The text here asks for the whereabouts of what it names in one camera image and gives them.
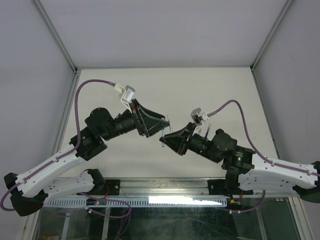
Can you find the white pen blue tip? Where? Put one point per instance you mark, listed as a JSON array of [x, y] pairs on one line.
[[162, 135]]

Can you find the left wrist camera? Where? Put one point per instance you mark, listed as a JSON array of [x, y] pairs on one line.
[[125, 94]]

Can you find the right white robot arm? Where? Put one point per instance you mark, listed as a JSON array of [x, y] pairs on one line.
[[247, 172]]

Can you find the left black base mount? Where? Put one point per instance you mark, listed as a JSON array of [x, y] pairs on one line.
[[111, 187]]

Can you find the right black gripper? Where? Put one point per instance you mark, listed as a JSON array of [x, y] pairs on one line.
[[177, 141]]

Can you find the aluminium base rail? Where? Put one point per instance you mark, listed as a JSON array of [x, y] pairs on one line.
[[165, 186]]

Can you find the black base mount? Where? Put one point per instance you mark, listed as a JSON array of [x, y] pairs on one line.
[[217, 187], [111, 187]]

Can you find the slotted cable duct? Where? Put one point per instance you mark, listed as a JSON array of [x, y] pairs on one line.
[[138, 202]]

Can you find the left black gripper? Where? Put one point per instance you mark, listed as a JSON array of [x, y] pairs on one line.
[[147, 122]]

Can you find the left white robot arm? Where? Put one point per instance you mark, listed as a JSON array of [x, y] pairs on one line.
[[87, 144]]

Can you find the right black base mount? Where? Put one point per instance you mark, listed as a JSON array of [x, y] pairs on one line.
[[217, 187]]

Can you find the white pen clear cap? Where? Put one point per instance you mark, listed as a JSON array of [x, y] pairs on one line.
[[170, 126]]

